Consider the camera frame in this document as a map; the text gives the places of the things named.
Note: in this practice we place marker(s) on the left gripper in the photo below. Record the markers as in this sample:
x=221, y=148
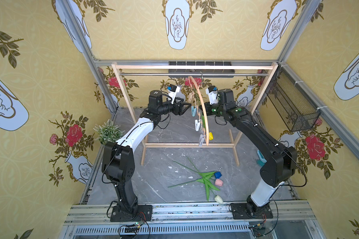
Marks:
x=181, y=108

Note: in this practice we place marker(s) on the pink artificial tulip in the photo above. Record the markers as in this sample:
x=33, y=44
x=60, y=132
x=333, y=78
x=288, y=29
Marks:
x=218, y=182

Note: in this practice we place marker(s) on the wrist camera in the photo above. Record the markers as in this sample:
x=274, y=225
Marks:
x=173, y=91
x=212, y=94

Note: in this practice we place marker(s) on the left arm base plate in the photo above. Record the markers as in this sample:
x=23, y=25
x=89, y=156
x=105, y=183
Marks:
x=141, y=212

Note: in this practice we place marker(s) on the black wire mesh basket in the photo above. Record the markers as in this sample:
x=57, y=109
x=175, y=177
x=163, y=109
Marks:
x=294, y=106

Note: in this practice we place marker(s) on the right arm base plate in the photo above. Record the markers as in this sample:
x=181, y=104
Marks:
x=250, y=211

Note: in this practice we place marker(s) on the yellow artificial tulip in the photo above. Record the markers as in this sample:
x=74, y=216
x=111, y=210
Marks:
x=210, y=135

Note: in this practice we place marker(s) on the aluminium rail base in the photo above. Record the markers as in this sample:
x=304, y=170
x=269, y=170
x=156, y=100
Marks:
x=293, y=219

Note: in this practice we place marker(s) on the small circuit board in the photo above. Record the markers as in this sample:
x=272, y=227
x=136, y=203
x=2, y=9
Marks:
x=131, y=229

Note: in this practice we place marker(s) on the potted green plant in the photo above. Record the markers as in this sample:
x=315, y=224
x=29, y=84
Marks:
x=108, y=132

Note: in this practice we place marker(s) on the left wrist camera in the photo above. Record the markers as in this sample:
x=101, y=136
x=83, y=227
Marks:
x=173, y=91

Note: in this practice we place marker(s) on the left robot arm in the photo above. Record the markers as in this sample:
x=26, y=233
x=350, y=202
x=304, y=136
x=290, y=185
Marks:
x=118, y=163

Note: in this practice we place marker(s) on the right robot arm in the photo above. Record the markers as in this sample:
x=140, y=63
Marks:
x=280, y=160

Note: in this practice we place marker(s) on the blue artificial tulip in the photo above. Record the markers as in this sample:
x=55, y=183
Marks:
x=217, y=174

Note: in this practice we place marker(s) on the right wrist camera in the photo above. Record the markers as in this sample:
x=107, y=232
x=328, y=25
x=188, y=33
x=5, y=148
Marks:
x=212, y=94

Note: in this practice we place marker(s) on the wooden arched clip hanger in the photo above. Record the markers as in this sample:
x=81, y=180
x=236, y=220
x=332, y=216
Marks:
x=198, y=110

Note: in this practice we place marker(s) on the wooden clothes rack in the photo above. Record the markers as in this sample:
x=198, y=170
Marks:
x=192, y=69

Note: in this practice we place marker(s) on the white artificial tulip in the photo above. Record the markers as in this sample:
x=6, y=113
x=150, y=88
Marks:
x=208, y=190

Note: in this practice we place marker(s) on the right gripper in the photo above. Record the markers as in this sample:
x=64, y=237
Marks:
x=207, y=109

